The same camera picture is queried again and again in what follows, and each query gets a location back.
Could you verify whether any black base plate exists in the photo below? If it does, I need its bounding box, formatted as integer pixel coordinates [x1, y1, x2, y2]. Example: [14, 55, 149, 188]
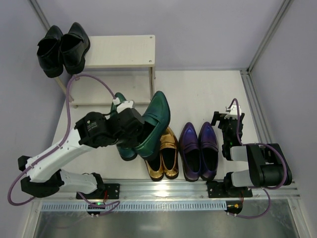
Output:
[206, 181, 253, 198]
[82, 183, 120, 200]

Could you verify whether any grey slotted cable duct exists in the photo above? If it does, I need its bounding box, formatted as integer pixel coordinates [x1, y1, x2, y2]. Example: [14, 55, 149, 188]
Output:
[41, 200, 227, 212]

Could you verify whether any black loafer shoe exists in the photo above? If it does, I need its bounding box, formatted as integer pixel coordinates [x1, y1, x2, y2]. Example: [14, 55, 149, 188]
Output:
[60, 22, 91, 75]
[37, 25, 63, 78]

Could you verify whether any white two-tier shoe shelf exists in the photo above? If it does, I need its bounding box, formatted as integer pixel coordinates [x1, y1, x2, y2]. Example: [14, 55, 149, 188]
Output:
[70, 35, 156, 108]

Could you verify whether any left purple loafer shoe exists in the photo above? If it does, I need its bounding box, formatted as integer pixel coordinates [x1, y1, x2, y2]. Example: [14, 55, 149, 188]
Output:
[179, 122, 201, 182]

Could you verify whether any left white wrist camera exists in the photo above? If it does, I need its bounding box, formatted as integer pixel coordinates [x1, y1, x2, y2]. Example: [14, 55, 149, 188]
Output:
[110, 98, 135, 113]

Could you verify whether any right aluminium frame post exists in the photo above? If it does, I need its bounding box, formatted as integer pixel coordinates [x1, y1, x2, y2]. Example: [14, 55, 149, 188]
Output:
[247, 0, 294, 74]

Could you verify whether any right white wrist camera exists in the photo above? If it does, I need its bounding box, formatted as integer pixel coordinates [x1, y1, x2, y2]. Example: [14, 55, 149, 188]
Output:
[224, 105, 240, 119]

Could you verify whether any left aluminium frame post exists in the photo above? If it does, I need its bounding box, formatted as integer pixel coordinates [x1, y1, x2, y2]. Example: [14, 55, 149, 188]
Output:
[28, 0, 51, 31]

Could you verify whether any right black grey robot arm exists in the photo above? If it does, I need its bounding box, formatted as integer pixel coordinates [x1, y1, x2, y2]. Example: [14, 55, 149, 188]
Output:
[211, 112, 293, 197]

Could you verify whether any right aluminium side rail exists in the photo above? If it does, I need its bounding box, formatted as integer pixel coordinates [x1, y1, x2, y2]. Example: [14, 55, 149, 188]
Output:
[240, 69, 272, 144]

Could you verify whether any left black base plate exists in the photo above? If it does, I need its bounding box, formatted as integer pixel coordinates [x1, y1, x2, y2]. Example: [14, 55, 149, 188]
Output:
[82, 183, 120, 200]

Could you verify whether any right purple loafer shoe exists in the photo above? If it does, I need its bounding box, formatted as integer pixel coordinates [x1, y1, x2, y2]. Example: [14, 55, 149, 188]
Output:
[198, 122, 219, 181]

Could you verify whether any green loafer shoe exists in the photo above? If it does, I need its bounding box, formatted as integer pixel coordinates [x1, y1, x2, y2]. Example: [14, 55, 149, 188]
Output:
[134, 91, 170, 161]
[110, 92, 137, 161]

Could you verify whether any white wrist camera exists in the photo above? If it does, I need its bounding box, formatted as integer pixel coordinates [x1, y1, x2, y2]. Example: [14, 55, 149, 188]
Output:
[110, 98, 135, 113]
[224, 105, 240, 119]

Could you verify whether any gold loafer shoe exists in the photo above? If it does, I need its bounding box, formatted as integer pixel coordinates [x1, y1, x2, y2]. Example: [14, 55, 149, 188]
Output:
[159, 127, 179, 179]
[145, 157, 164, 181]

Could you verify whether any aluminium frame post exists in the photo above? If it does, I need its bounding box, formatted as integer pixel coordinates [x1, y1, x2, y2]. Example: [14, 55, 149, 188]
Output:
[28, 0, 51, 31]
[247, 0, 294, 74]

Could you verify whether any purple loafer shoe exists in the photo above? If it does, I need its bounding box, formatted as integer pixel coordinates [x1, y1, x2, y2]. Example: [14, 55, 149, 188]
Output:
[179, 122, 201, 182]
[198, 122, 219, 181]

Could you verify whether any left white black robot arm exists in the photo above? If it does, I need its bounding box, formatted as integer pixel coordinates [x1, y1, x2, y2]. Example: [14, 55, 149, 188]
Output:
[18, 108, 145, 199]

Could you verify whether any aluminium mounting rail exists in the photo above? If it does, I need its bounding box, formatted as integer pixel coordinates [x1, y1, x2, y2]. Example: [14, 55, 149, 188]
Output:
[42, 179, 301, 202]

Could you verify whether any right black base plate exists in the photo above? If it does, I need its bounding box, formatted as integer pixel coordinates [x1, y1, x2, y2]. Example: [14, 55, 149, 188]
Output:
[206, 181, 253, 198]

